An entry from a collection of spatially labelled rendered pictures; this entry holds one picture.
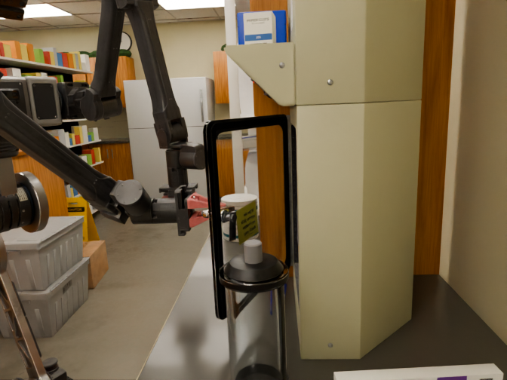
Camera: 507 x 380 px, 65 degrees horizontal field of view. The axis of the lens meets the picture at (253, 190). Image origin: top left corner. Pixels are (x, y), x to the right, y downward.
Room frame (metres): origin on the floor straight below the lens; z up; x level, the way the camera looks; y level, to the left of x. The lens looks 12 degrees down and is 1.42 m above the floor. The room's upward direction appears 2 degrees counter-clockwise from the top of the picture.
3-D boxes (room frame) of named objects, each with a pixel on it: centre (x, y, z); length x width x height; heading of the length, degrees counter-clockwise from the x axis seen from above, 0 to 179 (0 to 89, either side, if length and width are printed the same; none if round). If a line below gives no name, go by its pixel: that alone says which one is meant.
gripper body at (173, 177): (1.14, 0.22, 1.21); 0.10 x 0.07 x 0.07; 86
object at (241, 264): (0.58, 0.00, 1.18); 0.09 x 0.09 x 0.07
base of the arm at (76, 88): (1.35, 0.55, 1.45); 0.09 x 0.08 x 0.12; 145
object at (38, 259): (2.59, 1.48, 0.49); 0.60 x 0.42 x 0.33; 176
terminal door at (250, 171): (0.85, 0.00, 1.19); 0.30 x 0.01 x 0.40; 146
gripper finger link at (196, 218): (0.85, 0.11, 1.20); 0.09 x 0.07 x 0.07; 86
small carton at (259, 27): (0.76, -0.02, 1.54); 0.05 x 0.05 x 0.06; 79
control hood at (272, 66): (0.83, -0.03, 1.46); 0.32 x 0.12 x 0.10; 176
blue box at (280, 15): (0.92, -0.03, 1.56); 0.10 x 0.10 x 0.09; 86
